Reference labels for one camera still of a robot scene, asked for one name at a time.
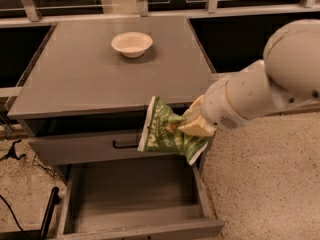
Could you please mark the green jalapeno chip bag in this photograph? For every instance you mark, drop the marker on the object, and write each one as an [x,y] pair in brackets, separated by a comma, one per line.
[160,133]

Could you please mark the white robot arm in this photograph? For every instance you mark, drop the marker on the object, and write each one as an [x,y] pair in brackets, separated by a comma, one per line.
[287,77]

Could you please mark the grey drawer cabinet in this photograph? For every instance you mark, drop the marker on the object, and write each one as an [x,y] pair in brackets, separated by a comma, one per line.
[83,106]

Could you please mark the grey metal railing frame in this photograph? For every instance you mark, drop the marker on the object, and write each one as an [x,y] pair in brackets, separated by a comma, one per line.
[200,12]

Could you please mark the open grey middle drawer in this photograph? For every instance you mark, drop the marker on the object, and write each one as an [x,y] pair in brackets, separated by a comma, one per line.
[150,198]

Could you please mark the white ceramic bowl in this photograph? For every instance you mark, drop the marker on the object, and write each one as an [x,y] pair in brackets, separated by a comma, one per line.
[132,44]

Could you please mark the closed grey top drawer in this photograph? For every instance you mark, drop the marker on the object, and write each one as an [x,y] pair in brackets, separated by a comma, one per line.
[87,147]

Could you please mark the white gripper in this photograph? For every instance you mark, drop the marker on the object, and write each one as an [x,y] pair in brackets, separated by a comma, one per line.
[216,108]

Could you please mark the black drawer handle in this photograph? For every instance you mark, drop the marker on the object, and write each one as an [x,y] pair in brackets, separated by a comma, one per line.
[118,145]

